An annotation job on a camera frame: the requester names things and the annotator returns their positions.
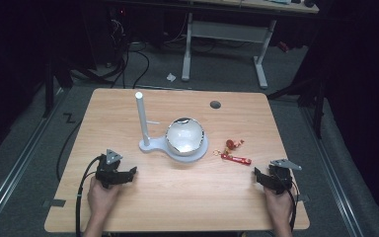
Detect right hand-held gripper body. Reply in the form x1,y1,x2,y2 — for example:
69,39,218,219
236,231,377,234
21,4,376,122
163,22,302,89
264,158,303,196

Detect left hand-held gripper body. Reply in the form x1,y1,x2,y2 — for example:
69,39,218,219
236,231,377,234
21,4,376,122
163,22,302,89
95,148,130,190

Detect person's left hand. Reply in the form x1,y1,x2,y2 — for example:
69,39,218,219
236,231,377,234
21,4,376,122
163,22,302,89
87,177,122,215

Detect person's right hand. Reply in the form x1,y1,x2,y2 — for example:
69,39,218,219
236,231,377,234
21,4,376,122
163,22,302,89
263,185,294,226

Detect long red candy wrapper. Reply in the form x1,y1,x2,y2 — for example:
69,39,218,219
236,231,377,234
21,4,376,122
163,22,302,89
220,153,253,167

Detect crumpled red candy wrapper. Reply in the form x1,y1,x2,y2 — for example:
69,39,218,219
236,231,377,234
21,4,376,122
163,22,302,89
224,138,246,152

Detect wooden table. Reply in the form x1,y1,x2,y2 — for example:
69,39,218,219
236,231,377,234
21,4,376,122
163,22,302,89
43,87,311,234

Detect black metal stand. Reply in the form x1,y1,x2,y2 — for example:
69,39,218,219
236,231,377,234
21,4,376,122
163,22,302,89
266,65,327,140
41,55,75,119

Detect white-legged desk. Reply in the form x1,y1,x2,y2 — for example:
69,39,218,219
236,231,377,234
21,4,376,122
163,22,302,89
180,0,321,90

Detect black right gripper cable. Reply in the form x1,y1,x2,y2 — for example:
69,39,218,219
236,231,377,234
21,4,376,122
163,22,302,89
285,180,301,233

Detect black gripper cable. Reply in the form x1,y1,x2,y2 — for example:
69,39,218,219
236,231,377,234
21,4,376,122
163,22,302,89
75,156,103,237
285,180,301,233

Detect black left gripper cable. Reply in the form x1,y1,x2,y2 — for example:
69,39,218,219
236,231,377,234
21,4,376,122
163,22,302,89
75,156,103,237

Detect thin black cable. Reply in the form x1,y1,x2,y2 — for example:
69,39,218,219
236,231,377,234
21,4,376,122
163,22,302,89
55,119,83,183

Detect metal floor rail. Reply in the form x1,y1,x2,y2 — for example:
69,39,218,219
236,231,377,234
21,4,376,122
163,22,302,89
0,88,67,231
300,107,366,237

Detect white stand with post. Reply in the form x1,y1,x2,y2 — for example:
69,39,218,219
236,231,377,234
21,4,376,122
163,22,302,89
134,91,209,164

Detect black floor cables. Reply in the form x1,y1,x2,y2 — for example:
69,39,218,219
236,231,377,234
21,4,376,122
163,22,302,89
105,16,151,90

